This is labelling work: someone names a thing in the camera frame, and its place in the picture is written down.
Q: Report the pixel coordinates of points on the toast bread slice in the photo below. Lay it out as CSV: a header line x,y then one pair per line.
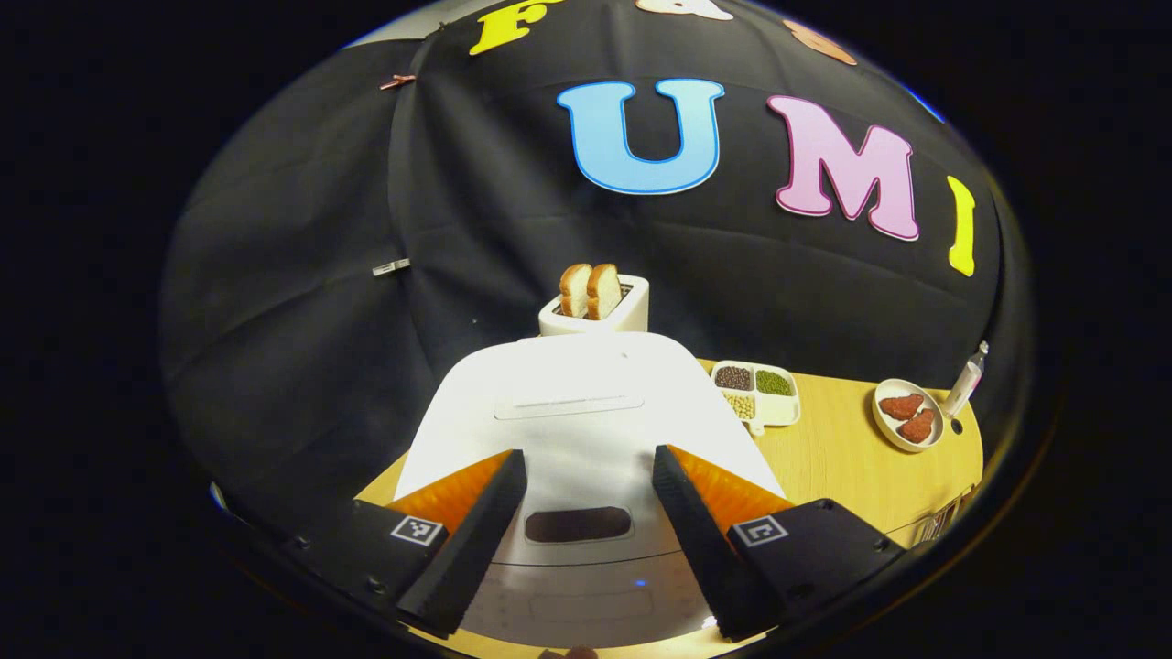
x,y
573,291
604,293

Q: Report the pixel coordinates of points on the red meat piece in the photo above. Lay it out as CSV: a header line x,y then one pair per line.
x,y
917,427
902,406

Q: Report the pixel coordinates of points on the white divided bean dish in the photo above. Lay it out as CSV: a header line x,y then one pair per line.
x,y
778,410

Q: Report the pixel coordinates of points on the white toaster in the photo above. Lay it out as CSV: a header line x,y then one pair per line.
x,y
632,307

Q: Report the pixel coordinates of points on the white round plate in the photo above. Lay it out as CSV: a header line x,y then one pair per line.
x,y
886,428

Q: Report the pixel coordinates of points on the silver metal clip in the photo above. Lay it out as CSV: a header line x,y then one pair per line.
x,y
391,266

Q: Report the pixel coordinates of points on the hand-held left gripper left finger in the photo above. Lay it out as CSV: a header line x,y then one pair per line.
x,y
472,545

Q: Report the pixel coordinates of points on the black backdrop cloth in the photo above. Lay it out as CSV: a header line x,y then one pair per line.
x,y
320,229

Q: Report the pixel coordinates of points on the white rice cooker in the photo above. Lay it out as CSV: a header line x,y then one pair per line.
x,y
586,430

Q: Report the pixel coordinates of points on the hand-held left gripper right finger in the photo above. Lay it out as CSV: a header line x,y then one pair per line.
x,y
700,549

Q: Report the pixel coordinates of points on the copper clip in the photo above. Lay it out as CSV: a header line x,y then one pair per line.
x,y
397,81

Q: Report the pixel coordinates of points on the clear bottle with pink label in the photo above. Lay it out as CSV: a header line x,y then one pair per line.
x,y
963,384

